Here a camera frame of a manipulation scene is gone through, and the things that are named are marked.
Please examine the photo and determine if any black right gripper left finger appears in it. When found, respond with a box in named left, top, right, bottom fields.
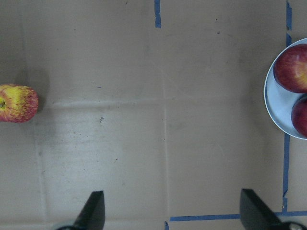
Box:
left=58, top=191, right=106, bottom=230

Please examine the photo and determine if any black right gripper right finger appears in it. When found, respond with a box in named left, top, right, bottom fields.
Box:
left=240, top=188, right=306, bottom=230

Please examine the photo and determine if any yellow-red apple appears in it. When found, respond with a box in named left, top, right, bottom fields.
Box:
left=0, top=84, right=39, bottom=123

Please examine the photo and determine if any red apple plate near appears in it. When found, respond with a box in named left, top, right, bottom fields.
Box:
left=291, top=96, right=307, bottom=138

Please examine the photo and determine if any red apple plate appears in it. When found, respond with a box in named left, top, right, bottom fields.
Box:
left=291, top=96, right=307, bottom=138
left=273, top=44, right=307, bottom=93

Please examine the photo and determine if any light blue plate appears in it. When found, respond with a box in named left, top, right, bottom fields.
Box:
left=263, top=37, right=307, bottom=140

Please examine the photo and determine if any red apple plate far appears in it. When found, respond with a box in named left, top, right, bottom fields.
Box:
left=273, top=44, right=307, bottom=93

